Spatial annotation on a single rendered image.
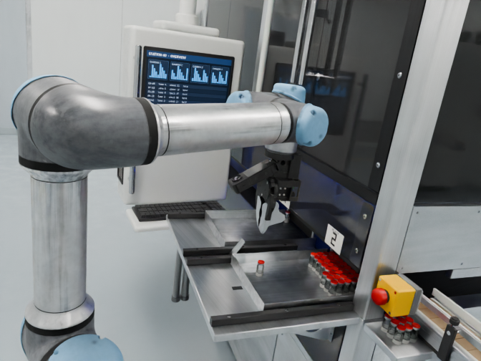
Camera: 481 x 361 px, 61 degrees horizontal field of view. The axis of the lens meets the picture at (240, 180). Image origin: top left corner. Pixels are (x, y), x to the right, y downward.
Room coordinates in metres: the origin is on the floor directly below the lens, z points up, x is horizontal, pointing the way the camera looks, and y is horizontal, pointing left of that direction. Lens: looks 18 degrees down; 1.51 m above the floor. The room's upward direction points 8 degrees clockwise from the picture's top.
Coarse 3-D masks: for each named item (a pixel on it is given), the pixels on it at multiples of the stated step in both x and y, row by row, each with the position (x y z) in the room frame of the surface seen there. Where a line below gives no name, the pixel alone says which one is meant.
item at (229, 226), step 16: (208, 224) 1.38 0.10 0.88; (224, 224) 1.40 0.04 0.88; (240, 224) 1.42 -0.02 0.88; (256, 224) 1.44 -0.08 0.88; (288, 224) 1.48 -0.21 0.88; (224, 240) 1.20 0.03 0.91; (256, 240) 1.24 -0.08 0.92; (272, 240) 1.26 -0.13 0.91; (288, 240) 1.28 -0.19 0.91; (304, 240) 1.30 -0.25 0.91
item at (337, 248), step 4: (328, 224) 1.13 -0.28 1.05; (328, 228) 1.13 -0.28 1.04; (332, 228) 1.11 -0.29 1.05; (328, 232) 1.12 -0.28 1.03; (332, 232) 1.10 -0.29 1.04; (336, 232) 1.09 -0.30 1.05; (328, 236) 1.12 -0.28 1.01; (332, 236) 1.10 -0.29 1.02; (336, 236) 1.08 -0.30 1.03; (340, 236) 1.07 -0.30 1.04; (328, 240) 1.12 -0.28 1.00; (332, 240) 1.10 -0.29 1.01; (336, 240) 1.08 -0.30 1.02; (340, 240) 1.06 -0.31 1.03; (328, 244) 1.11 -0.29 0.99; (336, 244) 1.07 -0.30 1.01; (340, 244) 1.06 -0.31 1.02; (332, 248) 1.09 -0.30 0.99; (336, 248) 1.07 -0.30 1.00; (340, 248) 1.06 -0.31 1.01; (336, 252) 1.07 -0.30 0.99; (340, 252) 1.05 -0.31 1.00
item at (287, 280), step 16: (240, 256) 1.13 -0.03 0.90; (256, 256) 1.15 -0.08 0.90; (272, 256) 1.17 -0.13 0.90; (288, 256) 1.19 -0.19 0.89; (304, 256) 1.21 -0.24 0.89; (240, 272) 1.04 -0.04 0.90; (272, 272) 1.10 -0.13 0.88; (288, 272) 1.11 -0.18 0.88; (304, 272) 1.12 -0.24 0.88; (256, 288) 1.00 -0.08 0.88; (272, 288) 1.01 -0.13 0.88; (288, 288) 1.02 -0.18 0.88; (304, 288) 1.03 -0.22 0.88; (320, 288) 1.04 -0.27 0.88; (256, 304) 0.92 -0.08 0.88; (272, 304) 0.89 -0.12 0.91; (288, 304) 0.90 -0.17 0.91; (304, 304) 0.92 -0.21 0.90
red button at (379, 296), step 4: (376, 288) 0.86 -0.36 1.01; (380, 288) 0.86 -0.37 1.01; (372, 292) 0.86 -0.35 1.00; (376, 292) 0.85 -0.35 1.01; (380, 292) 0.84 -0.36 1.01; (384, 292) 0.84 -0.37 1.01; (372, 296) 0.85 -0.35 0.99; (376, 296) 0.84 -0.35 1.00; (380, 296) 0.84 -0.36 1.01; (384, 296) 0.84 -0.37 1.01; (372, 300) 0.85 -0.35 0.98; (376, 300) 0.84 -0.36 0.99; (380, 300) 0.83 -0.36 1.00; (384, 300) 0.83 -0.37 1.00; (376, 304) 0.84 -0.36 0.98; (380, 304) 0.83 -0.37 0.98
